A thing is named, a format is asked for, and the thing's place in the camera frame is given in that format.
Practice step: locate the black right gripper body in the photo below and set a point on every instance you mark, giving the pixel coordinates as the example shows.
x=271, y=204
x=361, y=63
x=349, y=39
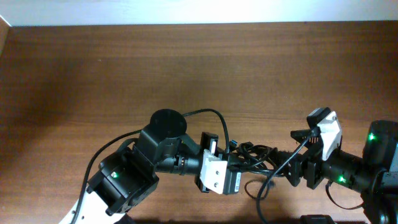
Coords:
x=294, y=170

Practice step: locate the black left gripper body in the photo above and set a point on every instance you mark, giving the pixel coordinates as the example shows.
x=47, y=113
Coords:
x=208, y=140

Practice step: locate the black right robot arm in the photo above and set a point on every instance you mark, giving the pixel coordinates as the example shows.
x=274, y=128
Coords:
x=374, y=175

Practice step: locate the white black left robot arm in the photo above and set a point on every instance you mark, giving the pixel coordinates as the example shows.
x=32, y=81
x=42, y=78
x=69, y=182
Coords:
x=127, y=176

